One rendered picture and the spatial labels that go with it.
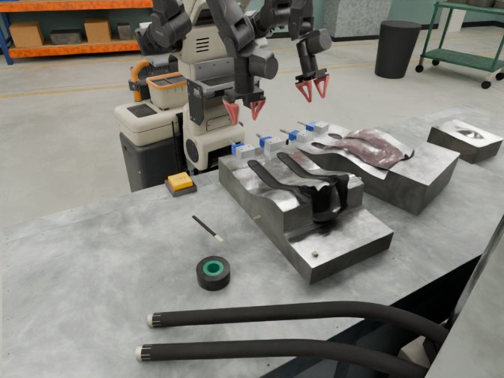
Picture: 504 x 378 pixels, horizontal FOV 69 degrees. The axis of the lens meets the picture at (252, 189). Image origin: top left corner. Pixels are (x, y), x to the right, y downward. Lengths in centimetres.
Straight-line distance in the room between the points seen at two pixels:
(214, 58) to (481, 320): 129
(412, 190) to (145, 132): 110
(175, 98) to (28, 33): 439
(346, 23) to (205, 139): 561
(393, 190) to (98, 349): 88
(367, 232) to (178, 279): 48
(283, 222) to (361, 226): 21
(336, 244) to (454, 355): 66
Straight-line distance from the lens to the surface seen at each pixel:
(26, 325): 93
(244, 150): 115
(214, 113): 149
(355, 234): 96
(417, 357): 87
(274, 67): 102
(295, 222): 91
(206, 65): 138
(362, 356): 70
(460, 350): 27
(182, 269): 92
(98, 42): 596
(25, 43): 602
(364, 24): 710
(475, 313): 25
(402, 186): 115
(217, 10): 101
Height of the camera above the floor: 147
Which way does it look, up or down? 35 degrees down
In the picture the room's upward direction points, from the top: 1 degrees clockwise
